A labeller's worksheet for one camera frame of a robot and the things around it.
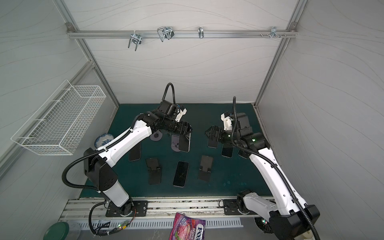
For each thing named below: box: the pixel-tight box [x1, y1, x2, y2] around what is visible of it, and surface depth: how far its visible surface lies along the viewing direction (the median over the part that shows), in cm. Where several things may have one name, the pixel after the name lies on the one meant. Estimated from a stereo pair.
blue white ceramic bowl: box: [94, 133, 114, 148], surface depth 98 cm
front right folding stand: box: [197, 155, 214, 182], surface depth 82 cm
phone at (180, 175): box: [173, 160, 190, 188], surface depth 84 cm
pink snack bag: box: [169, 212, 206, 240], surface depth 68 cm
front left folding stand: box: [146, 158, 162, 185], surface depth 84 cm
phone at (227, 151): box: [221, 143, 234, 158], surface depth 95 cm
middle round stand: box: [171, 134, 183, 152], surface depth 94 cm
